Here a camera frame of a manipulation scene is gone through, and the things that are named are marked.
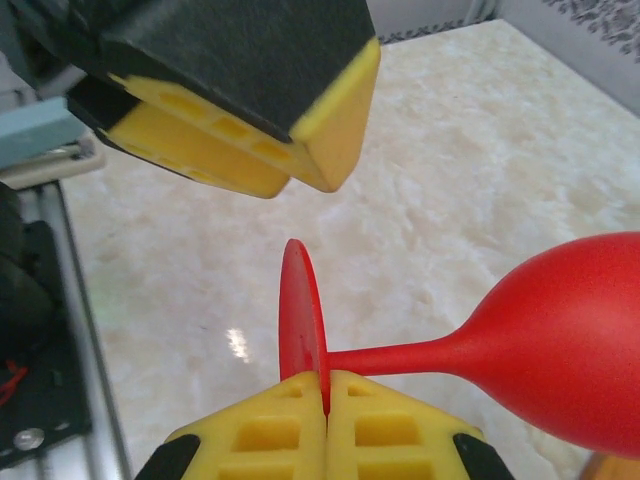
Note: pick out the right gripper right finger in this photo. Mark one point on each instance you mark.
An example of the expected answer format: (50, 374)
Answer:
(390, 440)

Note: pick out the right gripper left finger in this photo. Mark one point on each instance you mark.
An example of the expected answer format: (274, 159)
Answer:
(270, 440)

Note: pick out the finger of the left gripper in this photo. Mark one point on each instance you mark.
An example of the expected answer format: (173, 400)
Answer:
(240, 60)
(200, 155)

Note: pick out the red plastic wine glass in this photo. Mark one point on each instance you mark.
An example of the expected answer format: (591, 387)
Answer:
(550, 340)

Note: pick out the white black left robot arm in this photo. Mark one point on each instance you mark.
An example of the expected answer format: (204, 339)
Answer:
(20, 280)

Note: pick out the blue beige sponge block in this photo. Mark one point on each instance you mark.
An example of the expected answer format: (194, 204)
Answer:
(35, 130)

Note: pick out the aluminium mounting rail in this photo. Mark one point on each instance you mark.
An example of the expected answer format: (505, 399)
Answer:
(85, 310)

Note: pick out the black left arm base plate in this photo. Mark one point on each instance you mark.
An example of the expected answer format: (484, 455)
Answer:
(50, 395)

